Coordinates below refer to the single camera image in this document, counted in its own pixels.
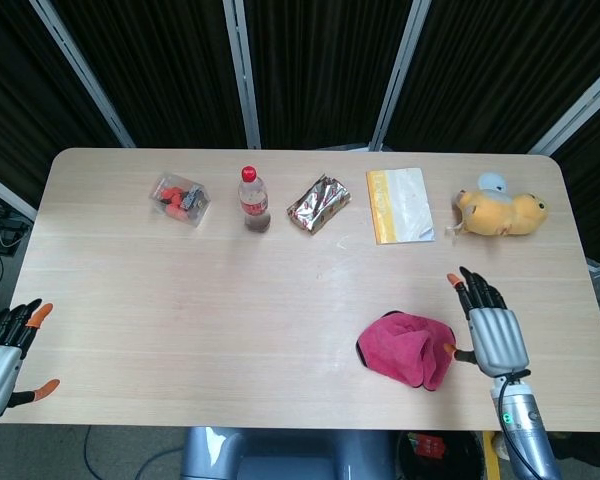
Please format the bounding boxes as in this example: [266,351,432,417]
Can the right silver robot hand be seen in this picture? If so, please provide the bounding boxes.
[442,265,531,376]

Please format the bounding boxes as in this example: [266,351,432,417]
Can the pink cloth with black trim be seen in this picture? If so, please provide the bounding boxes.
[355,310,459,393]

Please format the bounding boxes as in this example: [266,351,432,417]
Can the black trash bin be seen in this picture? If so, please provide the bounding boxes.
[396,429,487,480]

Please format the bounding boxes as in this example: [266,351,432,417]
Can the yellow plush toy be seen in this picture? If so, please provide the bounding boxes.
[449,172,550,239]

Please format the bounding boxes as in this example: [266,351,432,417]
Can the yellow white packet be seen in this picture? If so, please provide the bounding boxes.
[364,167,437,246]

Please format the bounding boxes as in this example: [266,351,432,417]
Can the black pleated curtain panel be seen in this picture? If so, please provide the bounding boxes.
[243,0,412,150]
[0,0,127,204]
[49,0,247,149]
[383,0,600,152]
[553,83,600,264]

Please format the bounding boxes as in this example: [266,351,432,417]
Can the gold foil snack package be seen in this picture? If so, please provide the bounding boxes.
[285,173,353,237]

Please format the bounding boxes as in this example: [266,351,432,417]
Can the grey robot torso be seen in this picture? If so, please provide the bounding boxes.
[179,426,399,480]

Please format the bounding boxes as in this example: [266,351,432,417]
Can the clear box with orange items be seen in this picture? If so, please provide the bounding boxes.
[149,171,213,230]

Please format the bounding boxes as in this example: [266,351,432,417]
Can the cola bottle with red cap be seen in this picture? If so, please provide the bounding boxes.
[237,164,272,235]

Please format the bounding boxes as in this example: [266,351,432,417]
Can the black cable bundle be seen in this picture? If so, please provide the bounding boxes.
[0,193,32,257]

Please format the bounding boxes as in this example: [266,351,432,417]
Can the silver partition post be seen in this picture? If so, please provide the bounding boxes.
[0,167,39,222]
[222,0,262,150]
[368,0,432,152]
[28,0,137,149]
[527,63,600,156]

